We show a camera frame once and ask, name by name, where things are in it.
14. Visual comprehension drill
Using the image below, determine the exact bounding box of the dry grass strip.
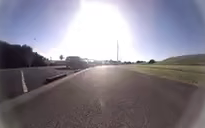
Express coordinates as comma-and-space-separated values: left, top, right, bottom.
123, 63, 205, 88

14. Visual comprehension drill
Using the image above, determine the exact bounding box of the dark bush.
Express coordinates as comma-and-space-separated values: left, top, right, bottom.
148, 58, 157, 65

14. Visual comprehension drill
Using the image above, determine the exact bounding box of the dense dark tree mass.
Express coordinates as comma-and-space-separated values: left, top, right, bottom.
0, 40, 52, 70

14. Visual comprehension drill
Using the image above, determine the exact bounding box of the grassy embankment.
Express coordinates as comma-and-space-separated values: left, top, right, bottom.
155, 53, 205, 67

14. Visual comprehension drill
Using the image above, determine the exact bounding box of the dark asphalt parking lot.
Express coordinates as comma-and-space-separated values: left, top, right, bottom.
0, 65, 83, 104

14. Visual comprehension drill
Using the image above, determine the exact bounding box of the pale concrete kerb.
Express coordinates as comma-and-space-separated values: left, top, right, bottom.
0, 66, 94, 113

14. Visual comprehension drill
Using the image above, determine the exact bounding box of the grey asphalt path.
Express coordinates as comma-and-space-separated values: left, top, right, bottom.
0, 64, 205, 128

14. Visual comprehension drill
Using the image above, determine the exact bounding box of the building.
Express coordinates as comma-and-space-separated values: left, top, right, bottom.
65, 55, 90, 70

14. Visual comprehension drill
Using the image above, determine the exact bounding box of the pole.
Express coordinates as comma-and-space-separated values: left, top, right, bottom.
115, 39, 120, 64

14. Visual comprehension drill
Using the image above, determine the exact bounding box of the small tree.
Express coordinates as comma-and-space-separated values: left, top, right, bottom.
58, 54, 65, 62

